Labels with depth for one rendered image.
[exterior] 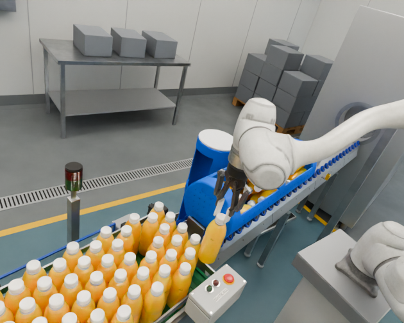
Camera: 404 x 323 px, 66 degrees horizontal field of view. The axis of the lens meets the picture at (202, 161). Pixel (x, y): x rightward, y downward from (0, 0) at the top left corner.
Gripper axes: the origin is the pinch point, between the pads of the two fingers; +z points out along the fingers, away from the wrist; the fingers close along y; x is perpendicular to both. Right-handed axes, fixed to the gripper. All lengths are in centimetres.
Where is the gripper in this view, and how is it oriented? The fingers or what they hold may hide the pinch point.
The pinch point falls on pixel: (223, 211)
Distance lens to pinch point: 108.5
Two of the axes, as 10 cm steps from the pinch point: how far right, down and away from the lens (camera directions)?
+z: -2.3, 8.2, 5.3
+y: -7.1, -5.1, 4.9
